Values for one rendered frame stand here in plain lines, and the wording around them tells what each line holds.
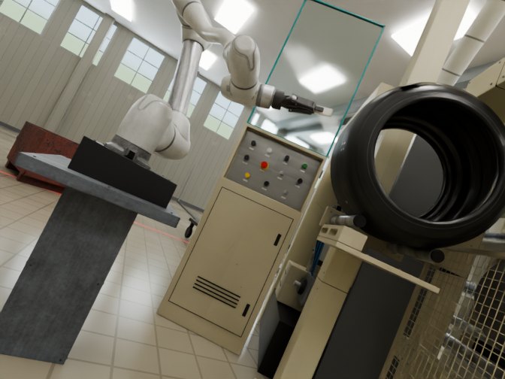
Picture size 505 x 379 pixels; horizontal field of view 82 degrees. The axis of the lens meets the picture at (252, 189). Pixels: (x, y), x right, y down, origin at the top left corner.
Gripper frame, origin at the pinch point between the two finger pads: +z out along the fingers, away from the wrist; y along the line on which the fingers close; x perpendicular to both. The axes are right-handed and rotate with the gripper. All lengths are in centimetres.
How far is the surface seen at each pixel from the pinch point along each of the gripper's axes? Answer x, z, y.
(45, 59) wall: -258, -825, 737
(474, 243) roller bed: 32, 80, 21
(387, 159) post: 2.9, 38.0, 28.0
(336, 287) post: 68, 29, 28
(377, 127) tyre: 6.4, 17.9, -13.0
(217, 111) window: -318, -305, 990
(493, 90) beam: -29, 65, 7
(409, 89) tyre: -9.7, 25.4, -12.4
